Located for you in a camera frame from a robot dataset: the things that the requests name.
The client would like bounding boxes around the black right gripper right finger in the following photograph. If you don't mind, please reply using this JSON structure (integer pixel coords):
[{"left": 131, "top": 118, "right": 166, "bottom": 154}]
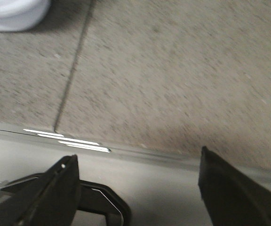
[{"left": 198, "top": 146, "right": 271, "bottom": 226}]

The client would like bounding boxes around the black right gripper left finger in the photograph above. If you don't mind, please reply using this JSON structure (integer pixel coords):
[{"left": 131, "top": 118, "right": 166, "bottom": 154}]
[{"left": 0, "top": 155, "right": 80, "bottom": 226}]

